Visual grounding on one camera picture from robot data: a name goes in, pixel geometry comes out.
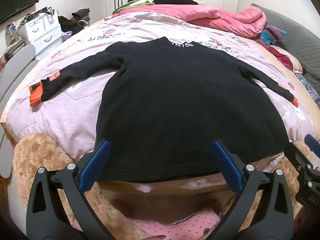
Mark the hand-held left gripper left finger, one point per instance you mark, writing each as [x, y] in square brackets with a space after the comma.
[96, 161]

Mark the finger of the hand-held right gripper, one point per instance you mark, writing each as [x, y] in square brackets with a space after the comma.
[298, 157]
[313, 143]

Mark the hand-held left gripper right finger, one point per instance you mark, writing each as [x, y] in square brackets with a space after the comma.
[226, 163]

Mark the black sweater with orange cuffs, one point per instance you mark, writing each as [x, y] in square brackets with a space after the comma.
[175, 105]

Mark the pile of dark clothes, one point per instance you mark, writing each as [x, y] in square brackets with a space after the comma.
[80, 13]

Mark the pink strawberry print quilt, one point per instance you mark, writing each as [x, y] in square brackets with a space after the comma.
[75, 110]

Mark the blue floral cloth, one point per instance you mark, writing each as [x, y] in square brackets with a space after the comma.
[308, 87]

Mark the tan plush blanket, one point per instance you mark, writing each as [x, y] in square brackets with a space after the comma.
[37, 155]

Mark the pink dotted cloth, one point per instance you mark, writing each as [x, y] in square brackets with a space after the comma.
[175, 227]

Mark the red cloth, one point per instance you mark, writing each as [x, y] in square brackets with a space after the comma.
[285, 60]

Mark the grey quilted headboard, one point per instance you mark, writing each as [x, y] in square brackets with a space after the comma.
[295, 37]

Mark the colourful striped cloth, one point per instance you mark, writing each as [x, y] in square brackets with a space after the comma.
[271, 33]

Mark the white drawer cabinet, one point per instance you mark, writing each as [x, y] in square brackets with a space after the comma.
[40, 32]

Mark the bright pink comforter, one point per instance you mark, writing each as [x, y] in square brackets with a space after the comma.
[212, 17]

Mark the green cloth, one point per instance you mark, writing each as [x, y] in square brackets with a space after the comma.
[130, 5]

